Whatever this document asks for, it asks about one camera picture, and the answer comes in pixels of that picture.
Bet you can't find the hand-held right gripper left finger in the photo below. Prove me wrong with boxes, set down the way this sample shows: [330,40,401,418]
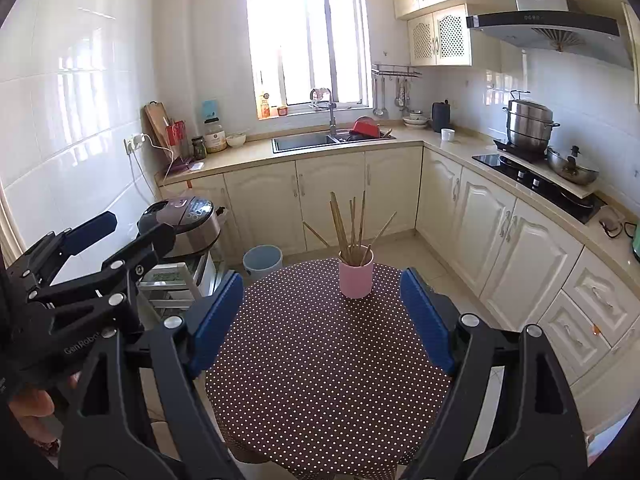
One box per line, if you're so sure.
[55,270,246,480]

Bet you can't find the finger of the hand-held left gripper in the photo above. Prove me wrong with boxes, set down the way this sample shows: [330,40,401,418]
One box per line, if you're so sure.
[20,211,118,283]
[30,222,177,342]

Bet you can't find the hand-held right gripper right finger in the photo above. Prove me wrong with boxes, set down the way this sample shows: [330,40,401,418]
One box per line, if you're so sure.
[397,267,588,480]

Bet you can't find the pink cup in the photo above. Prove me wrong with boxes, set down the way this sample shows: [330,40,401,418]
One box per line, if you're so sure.
[338,247,375,300]

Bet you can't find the bunch of wooden chopsticks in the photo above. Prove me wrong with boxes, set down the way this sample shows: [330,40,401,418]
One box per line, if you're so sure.
[302,190,398,266]

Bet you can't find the person's left hand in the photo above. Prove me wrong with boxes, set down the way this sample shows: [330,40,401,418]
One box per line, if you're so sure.
[9,374,81,445]

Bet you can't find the silver rice cooker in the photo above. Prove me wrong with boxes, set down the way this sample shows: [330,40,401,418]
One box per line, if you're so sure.
[137,196,223,263]

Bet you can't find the white metal stand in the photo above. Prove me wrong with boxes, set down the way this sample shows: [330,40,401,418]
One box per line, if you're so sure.
[137,254,227,311]

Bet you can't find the light blue waste bin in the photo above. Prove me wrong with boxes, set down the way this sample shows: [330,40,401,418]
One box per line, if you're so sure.
[243,245,283,283]

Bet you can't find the cream stove base cabinets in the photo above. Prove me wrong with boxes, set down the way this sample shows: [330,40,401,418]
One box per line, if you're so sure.
[416,146,640,436]

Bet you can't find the brown polka dot tablecloth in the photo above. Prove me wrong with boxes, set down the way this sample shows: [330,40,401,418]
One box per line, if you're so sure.
[205,257,463,480]

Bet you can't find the red utensil holder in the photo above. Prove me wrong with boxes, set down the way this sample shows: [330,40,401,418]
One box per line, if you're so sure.
[165,120,187,148]

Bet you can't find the wooden cutting board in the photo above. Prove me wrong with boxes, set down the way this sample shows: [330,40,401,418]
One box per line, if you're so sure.
[145,101,173,161]

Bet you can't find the large glass jar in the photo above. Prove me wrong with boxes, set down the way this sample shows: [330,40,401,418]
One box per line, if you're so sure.
[203,116,228,154]

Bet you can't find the cream sink base cabinets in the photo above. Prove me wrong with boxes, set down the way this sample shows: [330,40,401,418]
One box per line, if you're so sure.
[160,146,423,267]

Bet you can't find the black glass stove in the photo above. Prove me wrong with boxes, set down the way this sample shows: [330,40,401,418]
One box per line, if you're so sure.
[471,137,606,224]

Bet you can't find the steel sink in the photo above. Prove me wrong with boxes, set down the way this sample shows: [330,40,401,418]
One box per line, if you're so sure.
[271,130,397,154]

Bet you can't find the red bowl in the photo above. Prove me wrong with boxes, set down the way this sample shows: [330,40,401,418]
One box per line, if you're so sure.
[350,116,379,138]

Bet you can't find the black electric kettle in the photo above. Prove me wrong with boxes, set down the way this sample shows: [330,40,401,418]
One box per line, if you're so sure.
[431,101,452,133]

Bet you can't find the steel wok with lid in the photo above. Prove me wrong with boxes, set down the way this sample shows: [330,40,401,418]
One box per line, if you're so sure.
[546,145,600,186]

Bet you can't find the hanging steel ladle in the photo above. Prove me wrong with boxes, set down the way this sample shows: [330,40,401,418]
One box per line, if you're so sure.
[372,76,388,117]

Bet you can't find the stainless steamer pot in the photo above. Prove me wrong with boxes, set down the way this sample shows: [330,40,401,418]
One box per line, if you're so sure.
[502,90,561,153]

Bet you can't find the steel faucet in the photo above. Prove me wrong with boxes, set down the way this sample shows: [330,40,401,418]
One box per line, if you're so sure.
[309,87,337,136]

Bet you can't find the sliding window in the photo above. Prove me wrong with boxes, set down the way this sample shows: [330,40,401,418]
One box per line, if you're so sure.
[245,0,371,117]

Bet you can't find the cream lattice door cabinet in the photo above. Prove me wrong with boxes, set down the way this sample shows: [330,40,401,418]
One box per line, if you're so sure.
[407,4,473,67]

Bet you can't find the black range hood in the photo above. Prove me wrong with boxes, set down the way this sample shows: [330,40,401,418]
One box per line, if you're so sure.
[466,0,635,71]

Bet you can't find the white charging cable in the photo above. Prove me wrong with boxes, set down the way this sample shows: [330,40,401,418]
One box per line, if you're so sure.
[132,135,183,173]

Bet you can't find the steel wall rail rack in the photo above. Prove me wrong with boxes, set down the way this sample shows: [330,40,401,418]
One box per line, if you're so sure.
[371,63,422,79]

